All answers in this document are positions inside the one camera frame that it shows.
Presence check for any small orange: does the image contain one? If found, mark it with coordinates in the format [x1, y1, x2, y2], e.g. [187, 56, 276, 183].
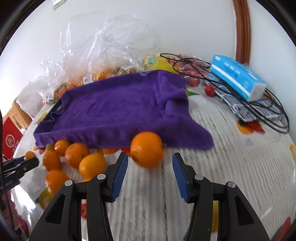
[24, 151, 36, 160]

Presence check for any large orange mandarin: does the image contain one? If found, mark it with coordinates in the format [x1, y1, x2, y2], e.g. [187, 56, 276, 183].
[130, 132, 165, 169]

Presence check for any bag of red fruits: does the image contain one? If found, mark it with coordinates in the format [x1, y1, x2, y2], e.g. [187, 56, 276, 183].
[163, 54, 211, 87]

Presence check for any red box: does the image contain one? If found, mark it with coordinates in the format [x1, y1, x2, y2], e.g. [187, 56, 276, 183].
[3, 117, 23, 159]

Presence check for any orange mandarin lower left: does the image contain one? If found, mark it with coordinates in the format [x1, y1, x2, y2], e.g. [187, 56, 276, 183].
[45, 169, 69, 196]

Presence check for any wooden chair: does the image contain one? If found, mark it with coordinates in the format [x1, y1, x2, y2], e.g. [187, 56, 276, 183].
[3, 100, 32, 130]

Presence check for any small orange mandarin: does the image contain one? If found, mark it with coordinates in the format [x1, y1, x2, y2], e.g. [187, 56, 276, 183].
[54, 140, 71, 157]

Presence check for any yellow-orange citrus on table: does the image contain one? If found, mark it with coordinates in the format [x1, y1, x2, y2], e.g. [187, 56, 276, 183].
[78, 153, 106, 180]

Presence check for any orange mandarin on table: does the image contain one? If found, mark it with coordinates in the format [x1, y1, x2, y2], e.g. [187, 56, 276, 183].
[65, 143, 90, 169]

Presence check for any white plastic bag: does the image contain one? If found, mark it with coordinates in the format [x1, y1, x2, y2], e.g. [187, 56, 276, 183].
[16, 80, 47, 117]

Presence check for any bag of mandarins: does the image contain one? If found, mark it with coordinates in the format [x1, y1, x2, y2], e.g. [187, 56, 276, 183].
[40, 81, 76, 104]

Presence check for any grey checked cloth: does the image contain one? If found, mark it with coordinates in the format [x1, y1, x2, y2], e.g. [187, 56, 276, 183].
[214, 85, 285, 122]

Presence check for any purple towel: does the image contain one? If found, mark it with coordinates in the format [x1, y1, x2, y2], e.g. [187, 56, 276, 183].
[34, 70, 214, 150]

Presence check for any small red fruit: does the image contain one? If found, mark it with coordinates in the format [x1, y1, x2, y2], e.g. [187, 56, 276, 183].
[204, 85, 216, 97]

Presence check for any blue tissue pack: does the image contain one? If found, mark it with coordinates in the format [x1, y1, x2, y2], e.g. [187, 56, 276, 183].
[210, 55, 266, 102]

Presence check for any clear plastic bag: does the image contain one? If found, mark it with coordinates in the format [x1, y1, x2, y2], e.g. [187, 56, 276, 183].
[38, 13, 161, 91]

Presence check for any yellow snack bag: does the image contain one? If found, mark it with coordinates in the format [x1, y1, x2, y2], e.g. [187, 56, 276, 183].
[143, 56, 177, 74]

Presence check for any black cable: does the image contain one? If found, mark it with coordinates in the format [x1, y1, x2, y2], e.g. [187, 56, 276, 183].
[159, 53, 290, 134]

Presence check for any brown wooden door frame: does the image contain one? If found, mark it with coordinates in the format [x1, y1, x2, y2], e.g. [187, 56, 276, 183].
[233, 0, 251, 66]

